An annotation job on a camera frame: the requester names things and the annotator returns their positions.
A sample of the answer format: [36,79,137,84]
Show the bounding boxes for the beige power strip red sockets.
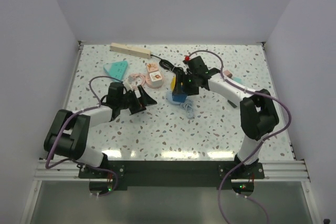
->
[110,43,151,59]

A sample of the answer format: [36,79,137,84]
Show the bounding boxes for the pink coiled cable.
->
[127,73,148,88]

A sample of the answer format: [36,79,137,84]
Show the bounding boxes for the blue cube socket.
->
[172,89,187,103]

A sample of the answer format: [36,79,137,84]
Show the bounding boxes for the pink cube socket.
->
[146,62,159,73]

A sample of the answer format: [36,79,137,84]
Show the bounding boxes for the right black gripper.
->
[173,72,198,98]

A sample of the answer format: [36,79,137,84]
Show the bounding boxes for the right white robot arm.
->
[172,56,279,178]

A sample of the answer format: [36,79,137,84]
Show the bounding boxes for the light blue coiled cable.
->
[166,91,195,119]

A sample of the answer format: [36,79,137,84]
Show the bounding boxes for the pink charger plug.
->
[223,70,233,79]

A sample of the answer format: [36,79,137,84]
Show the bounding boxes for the teal triangular power strip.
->
[103,61,128,81]

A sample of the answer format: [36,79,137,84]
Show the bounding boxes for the white cube socket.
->
[146,71,163,89]

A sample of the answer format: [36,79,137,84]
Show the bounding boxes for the black power cord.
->
[151,54,184,74]

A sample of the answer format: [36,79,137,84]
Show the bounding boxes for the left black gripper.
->
[118,85,156,114]

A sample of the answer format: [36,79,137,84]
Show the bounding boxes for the light teal charger plug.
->
[233,77,242,84]

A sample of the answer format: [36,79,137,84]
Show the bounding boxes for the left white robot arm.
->
[44,82,157,178]

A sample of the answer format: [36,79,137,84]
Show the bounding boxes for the yellow cube socket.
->
[170,76,176,92]

